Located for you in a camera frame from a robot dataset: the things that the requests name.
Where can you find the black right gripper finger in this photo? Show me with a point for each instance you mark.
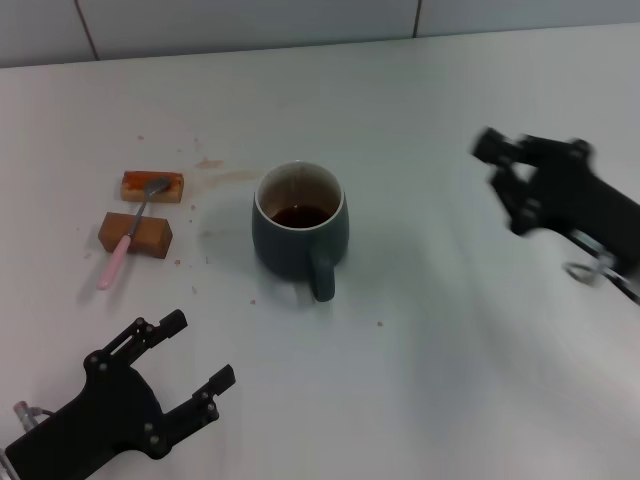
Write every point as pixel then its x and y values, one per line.
pixel 500 147
pixel 522 210

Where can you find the flat light stained wooden block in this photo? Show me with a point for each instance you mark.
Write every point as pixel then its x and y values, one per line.
pixel 131 190

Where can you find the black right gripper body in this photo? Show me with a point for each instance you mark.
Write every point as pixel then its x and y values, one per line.
pixel 575 200

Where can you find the arched brown wooden block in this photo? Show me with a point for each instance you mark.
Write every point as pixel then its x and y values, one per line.
pixel 150 239

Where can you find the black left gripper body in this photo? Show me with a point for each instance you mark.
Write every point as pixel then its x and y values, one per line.
pixel 100 420

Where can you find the dark grey ceramic cup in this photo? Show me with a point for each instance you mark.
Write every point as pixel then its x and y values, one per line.
pixel 295 245

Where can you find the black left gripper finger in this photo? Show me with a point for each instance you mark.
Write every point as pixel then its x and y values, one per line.
pixel 215 387
pixel 155 330

